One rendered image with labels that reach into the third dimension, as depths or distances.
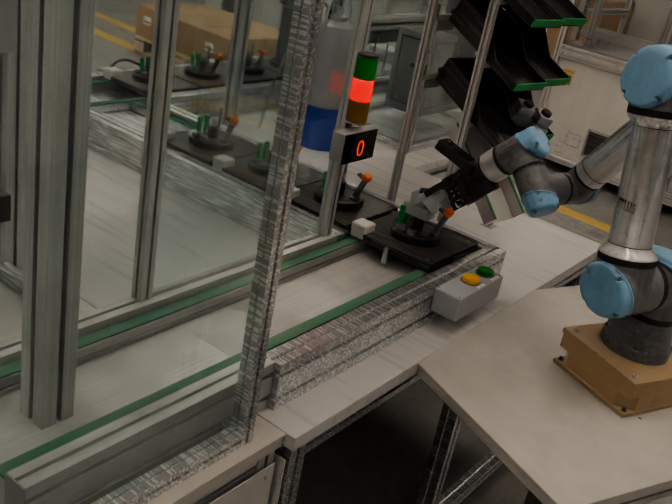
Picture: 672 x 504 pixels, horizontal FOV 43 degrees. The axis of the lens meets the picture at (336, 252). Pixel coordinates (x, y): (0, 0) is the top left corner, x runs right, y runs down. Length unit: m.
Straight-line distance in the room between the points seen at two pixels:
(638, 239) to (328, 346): 0.64
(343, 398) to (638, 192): 0.69
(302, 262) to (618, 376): 0.73
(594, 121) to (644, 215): 4.63
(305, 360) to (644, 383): 0.70
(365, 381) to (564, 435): 0.40
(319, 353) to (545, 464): 0.47
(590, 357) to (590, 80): 4.56
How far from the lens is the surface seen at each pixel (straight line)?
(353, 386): 1.70
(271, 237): 1.28
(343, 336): 1.67
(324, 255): 2.01
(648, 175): 1.72
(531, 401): 1.81
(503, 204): 2.37
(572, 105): 6.41
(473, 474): 2.72
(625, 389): 1.85
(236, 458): 1.47
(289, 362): 1.55
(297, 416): 1.58
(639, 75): 1.70
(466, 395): 1.76
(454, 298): 1.91
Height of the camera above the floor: 1.79
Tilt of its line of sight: 24 degrees down
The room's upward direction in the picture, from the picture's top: 11 degrees clockwise
